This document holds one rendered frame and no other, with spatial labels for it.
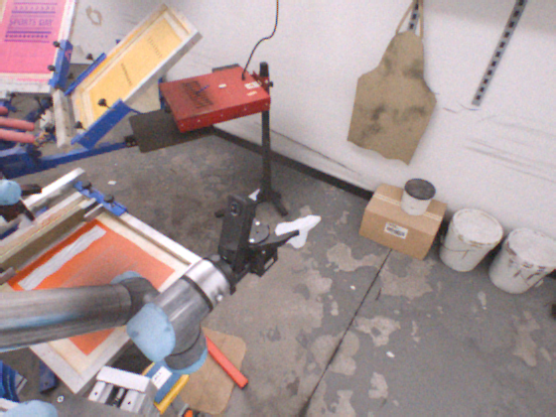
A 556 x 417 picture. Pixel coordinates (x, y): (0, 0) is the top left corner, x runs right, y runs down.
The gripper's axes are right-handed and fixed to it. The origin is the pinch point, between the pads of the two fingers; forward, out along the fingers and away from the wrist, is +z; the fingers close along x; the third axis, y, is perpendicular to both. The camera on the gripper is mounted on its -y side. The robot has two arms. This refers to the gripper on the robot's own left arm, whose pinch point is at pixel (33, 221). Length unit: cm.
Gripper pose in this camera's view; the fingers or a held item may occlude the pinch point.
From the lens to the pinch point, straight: 168.3
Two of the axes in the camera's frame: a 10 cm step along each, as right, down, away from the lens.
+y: -5.5, 6.1, -5.7
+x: 8.4, 4.0, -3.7
